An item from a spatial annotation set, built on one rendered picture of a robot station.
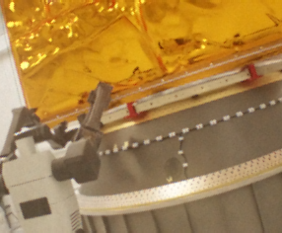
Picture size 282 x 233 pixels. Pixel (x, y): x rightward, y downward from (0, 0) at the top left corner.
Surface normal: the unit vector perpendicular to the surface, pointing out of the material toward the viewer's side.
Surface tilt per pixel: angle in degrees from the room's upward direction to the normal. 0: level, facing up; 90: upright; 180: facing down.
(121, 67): 86
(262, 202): 90
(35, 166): 90
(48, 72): 84
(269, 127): 62
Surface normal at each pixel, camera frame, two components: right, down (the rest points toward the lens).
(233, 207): -0.10, 0.00
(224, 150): -0.18, -0.46
